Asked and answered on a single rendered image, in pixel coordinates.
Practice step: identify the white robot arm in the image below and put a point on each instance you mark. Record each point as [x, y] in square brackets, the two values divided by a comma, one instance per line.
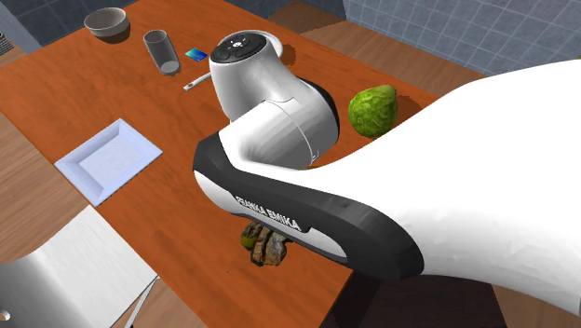
[476, 181]

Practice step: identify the brown rock figure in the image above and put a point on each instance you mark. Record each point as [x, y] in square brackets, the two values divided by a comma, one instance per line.
[265, 247]

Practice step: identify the green bumpy fruit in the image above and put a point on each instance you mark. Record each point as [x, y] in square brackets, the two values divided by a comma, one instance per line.
[373, 112]

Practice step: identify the blue card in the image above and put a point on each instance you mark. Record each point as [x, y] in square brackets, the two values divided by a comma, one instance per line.
[196, 55]

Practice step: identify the grey cup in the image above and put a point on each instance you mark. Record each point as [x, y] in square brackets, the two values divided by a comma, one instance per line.
[162, 51]

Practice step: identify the white square plate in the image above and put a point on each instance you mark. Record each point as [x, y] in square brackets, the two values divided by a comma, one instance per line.
[108, 160]

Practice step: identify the dark robot stand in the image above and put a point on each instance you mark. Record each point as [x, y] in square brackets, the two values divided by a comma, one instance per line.
[417, 302]

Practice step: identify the grey bowl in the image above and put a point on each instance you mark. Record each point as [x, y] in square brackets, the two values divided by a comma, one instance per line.
[107, 21]

